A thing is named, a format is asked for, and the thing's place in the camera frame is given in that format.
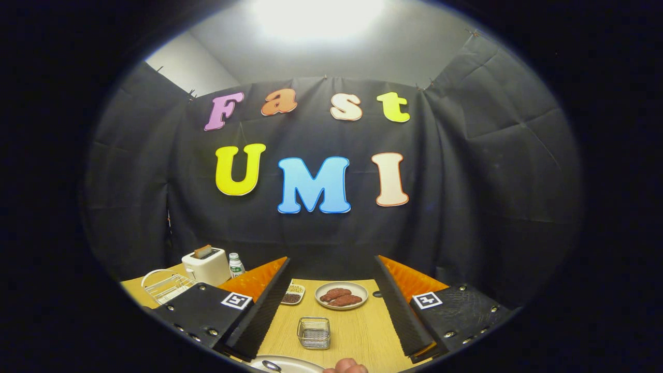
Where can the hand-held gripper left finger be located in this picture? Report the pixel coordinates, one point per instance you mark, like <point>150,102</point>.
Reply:
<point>267,305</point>

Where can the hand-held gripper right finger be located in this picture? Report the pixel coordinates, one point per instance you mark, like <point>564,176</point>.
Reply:
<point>399,311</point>

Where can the beige round plate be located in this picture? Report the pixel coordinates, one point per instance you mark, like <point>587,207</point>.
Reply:
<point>295,365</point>

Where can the white divided dish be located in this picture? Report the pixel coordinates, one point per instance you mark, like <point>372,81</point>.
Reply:
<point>302,296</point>

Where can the white plate with meat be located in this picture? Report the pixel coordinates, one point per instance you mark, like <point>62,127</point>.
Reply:
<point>357,290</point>

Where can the pile of dark beans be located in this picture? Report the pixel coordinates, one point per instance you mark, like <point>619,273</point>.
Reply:
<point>290,298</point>

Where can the pile of yellow beans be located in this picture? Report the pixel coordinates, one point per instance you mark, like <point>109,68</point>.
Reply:
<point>295,288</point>

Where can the white bottle green label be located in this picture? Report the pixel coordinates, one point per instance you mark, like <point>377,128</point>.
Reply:
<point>236,269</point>

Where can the brown meat piece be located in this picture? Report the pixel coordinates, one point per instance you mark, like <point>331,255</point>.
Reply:
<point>339,292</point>
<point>347,300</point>

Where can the white toaster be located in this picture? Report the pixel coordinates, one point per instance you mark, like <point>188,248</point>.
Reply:
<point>210,269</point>

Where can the brown toast slice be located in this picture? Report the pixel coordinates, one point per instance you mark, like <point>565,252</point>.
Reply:
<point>203,252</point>

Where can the black backdrop cloth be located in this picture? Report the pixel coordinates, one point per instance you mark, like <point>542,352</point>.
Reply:
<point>492,181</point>

